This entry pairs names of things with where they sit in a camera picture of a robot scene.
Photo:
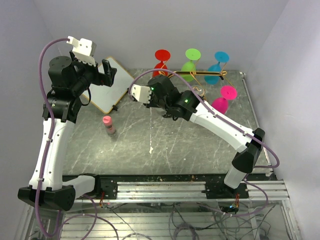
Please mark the magenta plastic wine glass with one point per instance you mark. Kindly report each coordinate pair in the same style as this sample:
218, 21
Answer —
221, 104

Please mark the aluminium mounting rail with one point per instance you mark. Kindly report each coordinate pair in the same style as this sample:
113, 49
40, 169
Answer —
152, 192

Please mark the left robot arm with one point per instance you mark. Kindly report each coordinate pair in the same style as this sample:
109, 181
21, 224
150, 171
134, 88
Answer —
69, 79

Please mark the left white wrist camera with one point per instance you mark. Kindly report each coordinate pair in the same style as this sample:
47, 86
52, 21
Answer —
83, 50

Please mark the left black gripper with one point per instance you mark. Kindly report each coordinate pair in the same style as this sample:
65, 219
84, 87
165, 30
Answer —
105, 79

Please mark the blue plastic wine glass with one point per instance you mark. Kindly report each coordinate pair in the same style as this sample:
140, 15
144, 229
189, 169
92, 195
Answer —
220, 57

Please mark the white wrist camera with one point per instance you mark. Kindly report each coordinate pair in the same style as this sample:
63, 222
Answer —
141, 94
83, 50

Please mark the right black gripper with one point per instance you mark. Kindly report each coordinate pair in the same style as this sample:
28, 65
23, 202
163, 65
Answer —
151, 103

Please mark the gold framed whiteboard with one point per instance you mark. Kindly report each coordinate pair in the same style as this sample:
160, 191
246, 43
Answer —
105, 98

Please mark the red plastic wine glass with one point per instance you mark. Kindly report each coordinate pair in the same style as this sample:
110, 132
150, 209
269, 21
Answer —
162, 55

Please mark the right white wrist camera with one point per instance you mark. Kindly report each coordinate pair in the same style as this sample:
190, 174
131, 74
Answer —
141, 94

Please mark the pink capped small bottle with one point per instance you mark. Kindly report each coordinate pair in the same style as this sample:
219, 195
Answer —
108, 124

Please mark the green plastic wine glass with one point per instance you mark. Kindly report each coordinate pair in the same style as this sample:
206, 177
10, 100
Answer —
193, 55

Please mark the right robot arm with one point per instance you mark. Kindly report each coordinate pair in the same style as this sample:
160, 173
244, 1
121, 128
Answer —
192, 108

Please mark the gold wine glass rack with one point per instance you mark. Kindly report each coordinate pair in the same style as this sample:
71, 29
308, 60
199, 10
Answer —
198, 86

